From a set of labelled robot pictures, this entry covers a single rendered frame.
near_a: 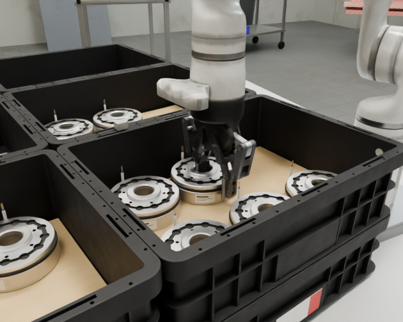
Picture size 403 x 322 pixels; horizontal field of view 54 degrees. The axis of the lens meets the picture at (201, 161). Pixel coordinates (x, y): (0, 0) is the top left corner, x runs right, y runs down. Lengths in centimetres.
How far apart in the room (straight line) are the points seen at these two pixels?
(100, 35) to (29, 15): 106
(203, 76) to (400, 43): 34
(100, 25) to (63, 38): 53
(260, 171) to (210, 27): 30
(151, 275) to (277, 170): 41
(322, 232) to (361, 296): 19
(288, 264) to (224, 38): 28
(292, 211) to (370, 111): 35
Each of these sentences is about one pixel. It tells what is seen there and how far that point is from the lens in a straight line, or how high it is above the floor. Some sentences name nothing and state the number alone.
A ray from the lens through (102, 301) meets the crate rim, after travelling 33.
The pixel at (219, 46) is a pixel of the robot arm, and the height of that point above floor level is 107.
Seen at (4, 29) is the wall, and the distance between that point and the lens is 645.
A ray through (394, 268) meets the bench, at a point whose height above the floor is 70.
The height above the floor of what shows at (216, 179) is 86.
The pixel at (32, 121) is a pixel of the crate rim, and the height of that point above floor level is 93.
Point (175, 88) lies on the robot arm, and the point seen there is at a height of 102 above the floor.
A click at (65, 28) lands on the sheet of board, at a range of 590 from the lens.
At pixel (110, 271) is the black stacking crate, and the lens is 46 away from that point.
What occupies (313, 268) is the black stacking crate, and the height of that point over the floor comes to 81.
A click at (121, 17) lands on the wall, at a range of 669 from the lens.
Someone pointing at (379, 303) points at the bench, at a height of 70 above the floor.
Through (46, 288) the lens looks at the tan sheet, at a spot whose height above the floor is 83.
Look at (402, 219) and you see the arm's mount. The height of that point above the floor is 73.
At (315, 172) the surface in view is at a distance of 65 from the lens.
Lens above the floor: 117
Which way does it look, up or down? 28 degrees down
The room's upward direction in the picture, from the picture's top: straight up
